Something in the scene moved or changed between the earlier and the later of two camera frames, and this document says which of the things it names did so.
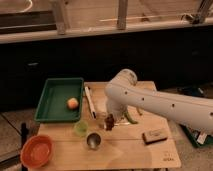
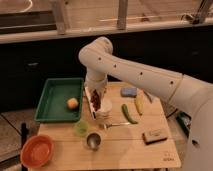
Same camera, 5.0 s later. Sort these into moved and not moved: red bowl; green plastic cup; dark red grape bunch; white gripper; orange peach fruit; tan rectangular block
Moved: white gripper; dark red grape bunch
Not moved: red bowl; tan rectangular block; orange peach fruit; green plastic cup
